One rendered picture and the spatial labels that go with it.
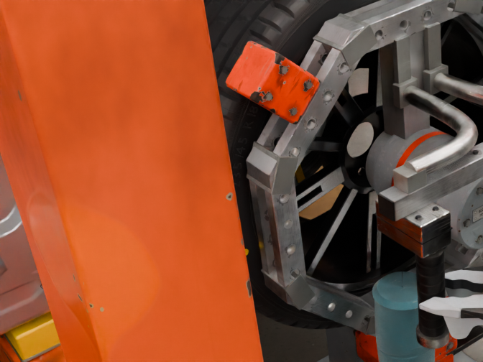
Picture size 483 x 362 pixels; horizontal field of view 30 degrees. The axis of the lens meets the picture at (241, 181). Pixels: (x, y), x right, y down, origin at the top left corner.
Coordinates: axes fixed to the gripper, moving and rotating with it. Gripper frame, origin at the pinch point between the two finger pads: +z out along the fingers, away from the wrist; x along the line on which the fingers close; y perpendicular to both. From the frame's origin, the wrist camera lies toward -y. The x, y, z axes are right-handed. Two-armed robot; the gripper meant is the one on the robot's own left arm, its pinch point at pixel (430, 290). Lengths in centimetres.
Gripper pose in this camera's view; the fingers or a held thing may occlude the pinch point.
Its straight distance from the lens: 121.3
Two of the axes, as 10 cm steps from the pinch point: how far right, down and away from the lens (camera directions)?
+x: 2.2, -5.3, 8.2
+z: -9.7, 0.0, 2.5
